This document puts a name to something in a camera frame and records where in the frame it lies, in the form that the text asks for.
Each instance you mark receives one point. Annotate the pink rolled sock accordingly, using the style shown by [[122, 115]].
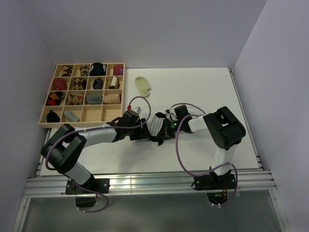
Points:
[[60, 84]]

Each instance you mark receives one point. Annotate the dark brown argyle sock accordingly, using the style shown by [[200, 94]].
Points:
[[79, 84]]

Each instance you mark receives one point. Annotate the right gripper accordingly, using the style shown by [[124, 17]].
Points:
[[167, 133]]

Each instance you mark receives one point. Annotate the black orange argyle sock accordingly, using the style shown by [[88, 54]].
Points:
[[54, 98]]

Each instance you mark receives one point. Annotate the beige red argyle sock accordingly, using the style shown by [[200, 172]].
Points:
[[75, 99]]

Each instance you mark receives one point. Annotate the wooden compartment sock tray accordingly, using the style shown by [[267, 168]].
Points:
[[84, 94]]

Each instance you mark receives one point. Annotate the white black striped sock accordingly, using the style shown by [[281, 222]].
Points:
[[156, 125]]

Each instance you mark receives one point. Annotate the brown argyle rolled sock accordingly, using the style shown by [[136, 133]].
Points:
[[66, 70]]

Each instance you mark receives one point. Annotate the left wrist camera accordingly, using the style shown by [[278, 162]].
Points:
[[137, 110]]

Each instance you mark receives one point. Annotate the light blue rolled sock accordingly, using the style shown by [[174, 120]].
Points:
[[70, 116]]

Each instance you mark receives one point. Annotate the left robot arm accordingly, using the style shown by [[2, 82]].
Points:
[[64, 148]]

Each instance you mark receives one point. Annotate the cream brown rolled sock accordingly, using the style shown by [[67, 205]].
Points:
[[114, 83]]

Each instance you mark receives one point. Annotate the grey argyle rolled sock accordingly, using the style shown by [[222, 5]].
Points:
[[84, 70]]

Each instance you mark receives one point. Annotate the pale green ankle sock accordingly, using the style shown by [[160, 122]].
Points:
[[143, 86]]

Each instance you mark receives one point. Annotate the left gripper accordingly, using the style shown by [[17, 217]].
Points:
[[143, 133]]

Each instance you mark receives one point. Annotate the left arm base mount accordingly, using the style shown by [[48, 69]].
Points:
[[86, 195]]

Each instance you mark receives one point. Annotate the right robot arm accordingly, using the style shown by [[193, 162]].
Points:
[[225, 129]]

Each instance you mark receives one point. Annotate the aluminium rail frame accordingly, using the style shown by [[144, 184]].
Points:
[[155, 202]]

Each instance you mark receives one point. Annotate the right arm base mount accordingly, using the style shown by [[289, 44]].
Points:
[[216, 186]]

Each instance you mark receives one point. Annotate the magenta purple rolled sock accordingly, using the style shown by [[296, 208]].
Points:
[[118, 70]]

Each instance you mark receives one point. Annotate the black blue rolled sock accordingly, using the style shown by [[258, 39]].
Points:
[[98, 69]]

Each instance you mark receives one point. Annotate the tan rolled sock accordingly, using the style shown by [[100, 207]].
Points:
[[112, 99]]

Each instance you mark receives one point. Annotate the black white-striped rolled sock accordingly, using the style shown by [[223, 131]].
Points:
[[98, 84]]

